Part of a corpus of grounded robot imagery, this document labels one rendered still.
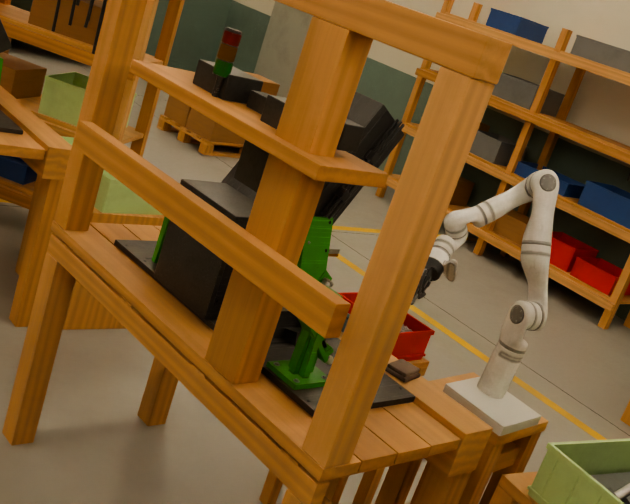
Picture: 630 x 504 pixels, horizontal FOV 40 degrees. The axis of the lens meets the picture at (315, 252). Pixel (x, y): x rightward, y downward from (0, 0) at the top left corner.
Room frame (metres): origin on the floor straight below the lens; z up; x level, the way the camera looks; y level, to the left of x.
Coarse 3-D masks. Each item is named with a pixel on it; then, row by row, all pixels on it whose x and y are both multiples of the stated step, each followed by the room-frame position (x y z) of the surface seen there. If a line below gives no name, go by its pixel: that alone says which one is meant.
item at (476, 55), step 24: (288, 0) 2.27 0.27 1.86; (312, 0) 2.22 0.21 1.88; (336, 0) 2.16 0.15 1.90; (360, 0) 2.11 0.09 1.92; (384, 0) 2.06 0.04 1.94; (336, 24) 2.14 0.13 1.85; (360, 24) 2.09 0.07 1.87; (384, 24) 2.04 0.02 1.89; (408, 24) 1.99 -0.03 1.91; (432, 24) 1.95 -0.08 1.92; (408, 48) 1.98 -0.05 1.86; (432, 48) 1.93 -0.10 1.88; (456, 48) 1.89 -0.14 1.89; (480, 48) 1.85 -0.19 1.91; (504, 48) 1.89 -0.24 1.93; (480, 72) 1.86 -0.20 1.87
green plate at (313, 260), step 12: (312, 228) 2.57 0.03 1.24; (324, 228) 2.61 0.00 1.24; (312, 240) 2.57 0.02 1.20; (324, 240) 2.61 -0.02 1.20; (312, 252) 2.57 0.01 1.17; (324, 252) 2.61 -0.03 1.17; (300, 264) 2.53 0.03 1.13; (312, 264) 2.57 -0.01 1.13; (324, 264) 2.60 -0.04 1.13; (312, 276) 2.56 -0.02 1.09
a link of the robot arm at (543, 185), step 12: (528, 180) 2.78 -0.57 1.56; (540, 180) 2.74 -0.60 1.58; (552, 180) 2.74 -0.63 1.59; (528, 192) 2.79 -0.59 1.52; (540, 192) 2.73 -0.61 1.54; (552, 192) 2.73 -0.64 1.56; (540, 204) 2.72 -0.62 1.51; (552, 204) 2.73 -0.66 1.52; (540, 216) 2.71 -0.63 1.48; (552, 216) 2.72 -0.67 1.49; (528, 228) 2.71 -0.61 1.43; (540, 228) 2.69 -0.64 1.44; (552, 228) 2.72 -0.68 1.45; (528, 240) 2.69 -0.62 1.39; (540, 240) 2.68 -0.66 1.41
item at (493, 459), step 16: (496, 448) 2.44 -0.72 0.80; (512, 448) 2.59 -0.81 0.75; (528, 448) 2.63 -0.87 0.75; (400, 464) 2.60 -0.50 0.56; (416, 464) 2.61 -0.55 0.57; (480, 464) 2.44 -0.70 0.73; (496, 464) 2.52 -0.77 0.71; (512, 464) 2.61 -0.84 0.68; (384, 480) 2.62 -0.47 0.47; (400, 480) 2.59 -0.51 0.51; (480, 480) 2.43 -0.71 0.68; (496, 480) 2.64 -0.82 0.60; (384, 496) 2.61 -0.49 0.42; (400, 496) 2.60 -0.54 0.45; (416, 496) 2.80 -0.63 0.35; (464, 496) 2.44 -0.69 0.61; (480, 496) 2.47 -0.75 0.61
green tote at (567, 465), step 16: (560, 448) 2.27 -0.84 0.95; (576, 448) 2.31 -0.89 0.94; (592, 448) 2.36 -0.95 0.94; (608, 448) 2.40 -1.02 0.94; (624, 448) 2.45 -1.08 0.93; (544, 464) 2.23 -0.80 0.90; (560, 464) 2.20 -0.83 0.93; (576, 464) 2.17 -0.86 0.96; (592, 464) 2.38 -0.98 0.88; (608, 464) 2.43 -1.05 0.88; (624, 464) 2.48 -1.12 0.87; (544, 480) 2.22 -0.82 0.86; (560, 480) 2.18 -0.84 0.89; (576, 480) 2.14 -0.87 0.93; (592, 480) 2.11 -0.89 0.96; (544, 496) 2.20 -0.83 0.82; (560, 496) 2.17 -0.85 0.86; (576, 496) 2.13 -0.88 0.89; (592, 496) 2.10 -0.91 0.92; (608, 496) 2.06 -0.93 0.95
